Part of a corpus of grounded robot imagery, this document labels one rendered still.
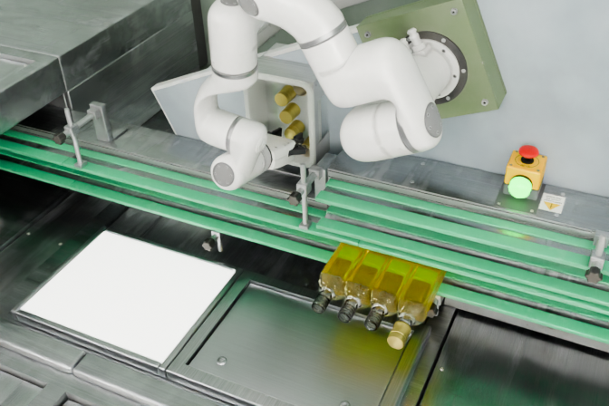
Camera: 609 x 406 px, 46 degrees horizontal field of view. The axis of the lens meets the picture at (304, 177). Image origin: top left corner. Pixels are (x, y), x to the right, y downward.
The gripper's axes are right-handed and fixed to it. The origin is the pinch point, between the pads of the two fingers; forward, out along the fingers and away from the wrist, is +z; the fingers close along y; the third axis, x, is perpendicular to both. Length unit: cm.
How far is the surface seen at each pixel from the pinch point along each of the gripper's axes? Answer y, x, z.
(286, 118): -0.7, 4.6, 0.2
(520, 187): 53, 3, -3
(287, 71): -0.9, 15.9, -1.3
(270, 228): -1.1, -22.7, -2.5
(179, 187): -24.4, -16.5, -6.8
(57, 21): -91, 9, 26
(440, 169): 35.6, -0.3, 4.3
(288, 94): -0.8, 10.2, 0.2
